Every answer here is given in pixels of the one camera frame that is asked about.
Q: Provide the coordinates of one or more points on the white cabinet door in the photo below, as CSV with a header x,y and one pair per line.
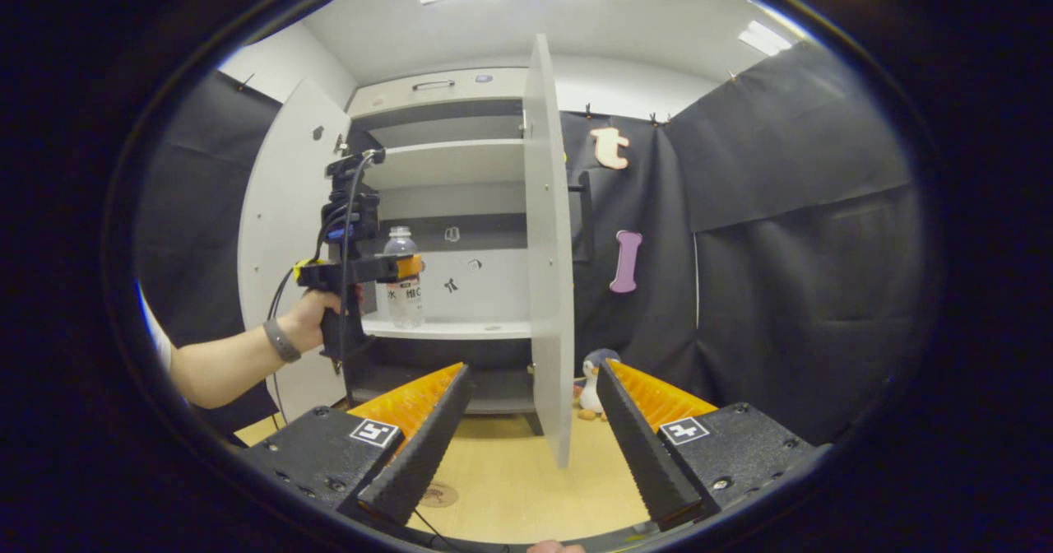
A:
x,y
549,290
271,207

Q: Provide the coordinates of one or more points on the clear plastic bottle red label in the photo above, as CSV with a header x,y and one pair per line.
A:
x,y
405,306

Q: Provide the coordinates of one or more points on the grey wristband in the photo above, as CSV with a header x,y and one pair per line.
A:
x,y
282,341

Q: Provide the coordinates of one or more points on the penguin plush toy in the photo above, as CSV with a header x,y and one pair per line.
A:
x,y
591,392

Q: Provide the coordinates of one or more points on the small ceiling light panel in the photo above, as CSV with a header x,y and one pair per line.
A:
x,y
765,37

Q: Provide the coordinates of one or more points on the white cabinet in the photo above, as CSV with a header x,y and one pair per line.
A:
x,y
444,166

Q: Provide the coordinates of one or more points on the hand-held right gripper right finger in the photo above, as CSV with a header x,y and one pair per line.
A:
x,y
642,446

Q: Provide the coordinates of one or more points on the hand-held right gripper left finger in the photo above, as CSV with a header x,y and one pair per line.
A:
x,y
428,446

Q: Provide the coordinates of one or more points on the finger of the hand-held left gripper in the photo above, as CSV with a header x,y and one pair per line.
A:
x,y
362,271

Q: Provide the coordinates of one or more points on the black backdrop cloth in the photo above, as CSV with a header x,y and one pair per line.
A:
x,y
781,306

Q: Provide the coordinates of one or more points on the white cabinet drawer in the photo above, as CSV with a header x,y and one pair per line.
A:
x,y
494,92

